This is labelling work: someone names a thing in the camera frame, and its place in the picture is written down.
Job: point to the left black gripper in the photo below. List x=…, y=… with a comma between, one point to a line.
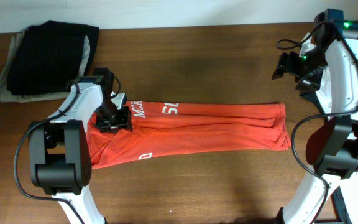
x=125, y=122

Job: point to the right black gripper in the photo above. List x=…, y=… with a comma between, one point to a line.
x=286, y=64

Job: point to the red printed t-shirt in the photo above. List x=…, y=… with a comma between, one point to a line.
x=166, y=129

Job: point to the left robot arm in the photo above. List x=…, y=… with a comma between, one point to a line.
x=60, y=161

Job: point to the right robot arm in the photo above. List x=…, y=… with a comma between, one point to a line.
x=331, y=151

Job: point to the folded black garment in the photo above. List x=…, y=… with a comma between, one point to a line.
x=50, y=55

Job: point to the folded beige garment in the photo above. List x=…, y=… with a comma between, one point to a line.
x=7, y=97

